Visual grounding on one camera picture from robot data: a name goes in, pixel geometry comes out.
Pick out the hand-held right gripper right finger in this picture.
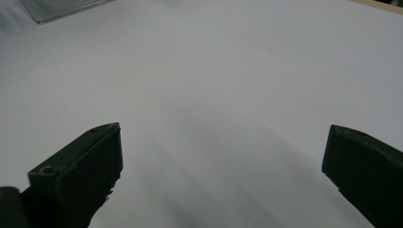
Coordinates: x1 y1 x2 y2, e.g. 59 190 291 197
321 123 403 228

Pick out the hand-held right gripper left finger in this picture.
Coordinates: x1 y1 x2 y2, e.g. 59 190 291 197
27 122 124 228

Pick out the clear plastic box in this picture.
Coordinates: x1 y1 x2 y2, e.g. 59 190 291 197
20 0 116 25

